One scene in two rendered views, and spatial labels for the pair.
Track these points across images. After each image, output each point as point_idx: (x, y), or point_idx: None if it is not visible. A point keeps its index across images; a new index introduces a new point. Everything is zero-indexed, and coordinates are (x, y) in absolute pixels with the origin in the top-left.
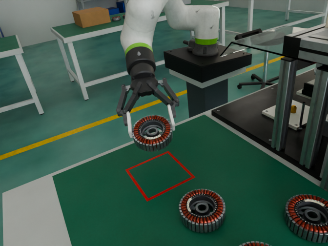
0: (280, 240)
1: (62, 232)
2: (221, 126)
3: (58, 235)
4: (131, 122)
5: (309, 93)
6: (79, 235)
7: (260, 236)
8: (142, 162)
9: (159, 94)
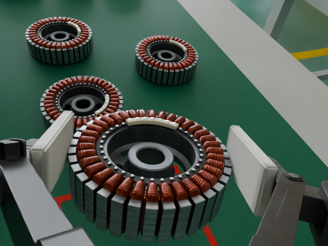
0: (5, 65)
1: (317, 148)
2: None
3: (320, 145)
4: (242, 176)
5: None
6: (284, 134)
7: (25, 74)
8: None
9: (57, 205)
